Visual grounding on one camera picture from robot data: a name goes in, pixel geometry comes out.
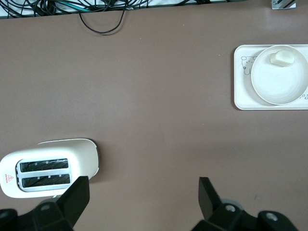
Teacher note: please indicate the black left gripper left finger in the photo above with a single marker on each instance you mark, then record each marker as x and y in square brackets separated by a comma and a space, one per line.
[72, 199]

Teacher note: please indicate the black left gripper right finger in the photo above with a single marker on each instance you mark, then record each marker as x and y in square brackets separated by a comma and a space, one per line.
[209, 199]

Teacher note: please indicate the cream round plate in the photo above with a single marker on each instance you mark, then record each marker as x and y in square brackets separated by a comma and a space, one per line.
[276, 81]

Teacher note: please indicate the small white steamed bun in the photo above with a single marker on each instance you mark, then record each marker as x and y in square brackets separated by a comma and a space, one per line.
[282, 57]

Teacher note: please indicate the cream two-slot toaster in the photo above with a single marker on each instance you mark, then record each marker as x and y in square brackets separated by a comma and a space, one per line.
[81, 156]

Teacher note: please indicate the cream rectangular rabbit tray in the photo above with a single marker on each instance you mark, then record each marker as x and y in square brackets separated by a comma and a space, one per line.
[240, 96]

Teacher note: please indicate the aluminium profile bracket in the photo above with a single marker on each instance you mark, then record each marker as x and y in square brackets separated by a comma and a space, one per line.
[281, 4]

